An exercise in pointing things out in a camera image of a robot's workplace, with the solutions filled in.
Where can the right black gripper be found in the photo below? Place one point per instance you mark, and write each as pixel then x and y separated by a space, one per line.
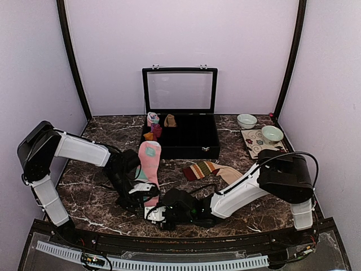
pixel 168 227

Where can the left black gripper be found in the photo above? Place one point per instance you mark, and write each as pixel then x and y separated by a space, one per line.
pixel 131 200

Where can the pink patterned sock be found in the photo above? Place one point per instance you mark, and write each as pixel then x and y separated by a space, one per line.
pixel 149 155

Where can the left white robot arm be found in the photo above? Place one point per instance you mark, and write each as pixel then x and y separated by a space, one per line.
pixel 123 168

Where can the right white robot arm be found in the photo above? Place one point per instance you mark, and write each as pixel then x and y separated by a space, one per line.
pixel 284 175

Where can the striped brown beige sock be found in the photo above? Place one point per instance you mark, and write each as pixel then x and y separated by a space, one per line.
pixel 204 168

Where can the small circuit board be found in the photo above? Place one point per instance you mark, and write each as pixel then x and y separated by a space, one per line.
pixel 90 259

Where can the rolled orange sock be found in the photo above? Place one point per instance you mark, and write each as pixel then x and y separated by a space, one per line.
pixel 150 136

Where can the rolled purple red sock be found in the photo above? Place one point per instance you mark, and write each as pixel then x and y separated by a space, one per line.
pixel 156 129

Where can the rolled pink white sock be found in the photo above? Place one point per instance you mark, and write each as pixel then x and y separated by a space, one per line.
pixel 152 118

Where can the rolled brown sock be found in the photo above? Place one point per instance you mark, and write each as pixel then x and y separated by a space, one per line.
pixel 170 121

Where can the floral square plate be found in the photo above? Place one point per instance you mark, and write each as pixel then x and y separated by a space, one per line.
pixel 254 143

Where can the far pale green bowl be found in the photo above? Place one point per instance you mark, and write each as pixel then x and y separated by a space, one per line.
pixel 246 121

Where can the pale green bowl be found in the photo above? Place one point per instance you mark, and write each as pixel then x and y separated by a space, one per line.
pixel 246 121
pixel 271 135

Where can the black glass-lid storage box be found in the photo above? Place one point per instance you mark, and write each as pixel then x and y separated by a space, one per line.
pixel 188 93

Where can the near pale green bowl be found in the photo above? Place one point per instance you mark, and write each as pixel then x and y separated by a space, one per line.
pixel 271 135

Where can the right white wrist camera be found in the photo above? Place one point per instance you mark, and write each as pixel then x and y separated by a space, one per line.
pixel 155 214

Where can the white slotted cable duct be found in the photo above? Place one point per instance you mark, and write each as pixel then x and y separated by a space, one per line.
pixel 152 261

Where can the left black frame post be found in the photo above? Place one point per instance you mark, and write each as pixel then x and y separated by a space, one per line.
pixel 62 14

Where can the black frame post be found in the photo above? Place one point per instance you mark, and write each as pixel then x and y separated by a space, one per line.
pixel 62 14
pixel 302 4

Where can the right black frame post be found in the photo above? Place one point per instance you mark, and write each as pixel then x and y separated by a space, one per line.
pixel 302 4

